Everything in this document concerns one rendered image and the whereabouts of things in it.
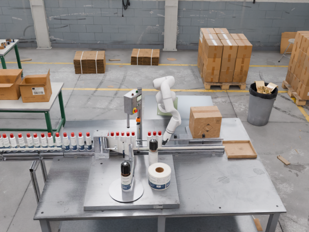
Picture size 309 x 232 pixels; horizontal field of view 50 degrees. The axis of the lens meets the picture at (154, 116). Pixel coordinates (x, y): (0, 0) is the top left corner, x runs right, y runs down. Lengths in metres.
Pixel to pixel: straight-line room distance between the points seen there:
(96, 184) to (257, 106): 3.24
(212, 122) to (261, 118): 2.11
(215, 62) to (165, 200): 4.05
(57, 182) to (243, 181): 1.73
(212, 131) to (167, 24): 5.16
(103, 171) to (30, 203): 1.39
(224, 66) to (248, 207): 3.99
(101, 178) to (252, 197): 1.36
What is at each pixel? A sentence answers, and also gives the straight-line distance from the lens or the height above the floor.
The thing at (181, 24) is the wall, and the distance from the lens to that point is 8.55.
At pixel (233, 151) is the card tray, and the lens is 3.61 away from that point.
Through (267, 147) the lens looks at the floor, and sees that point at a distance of 5.25.
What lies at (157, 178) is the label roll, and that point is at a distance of 2.90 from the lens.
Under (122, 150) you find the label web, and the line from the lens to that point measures 3.32.
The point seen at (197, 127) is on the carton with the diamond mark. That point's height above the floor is 1.00.
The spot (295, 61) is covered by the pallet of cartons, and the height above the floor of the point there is 0.63.
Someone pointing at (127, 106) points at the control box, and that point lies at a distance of 3.21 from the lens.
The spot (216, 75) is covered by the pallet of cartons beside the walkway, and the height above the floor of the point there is 0.30.
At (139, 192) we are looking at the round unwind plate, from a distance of 2.95.
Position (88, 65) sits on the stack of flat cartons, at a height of 0.19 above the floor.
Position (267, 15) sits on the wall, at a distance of 8.90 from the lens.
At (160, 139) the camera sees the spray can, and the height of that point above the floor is 1.00.
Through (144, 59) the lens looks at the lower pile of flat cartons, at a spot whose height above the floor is 0.14.
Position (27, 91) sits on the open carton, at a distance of 4.68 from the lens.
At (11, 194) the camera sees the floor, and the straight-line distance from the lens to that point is 4.53.
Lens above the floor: 2.95
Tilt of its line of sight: 31 degrees down
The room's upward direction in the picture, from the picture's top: 1 degrees clockwise
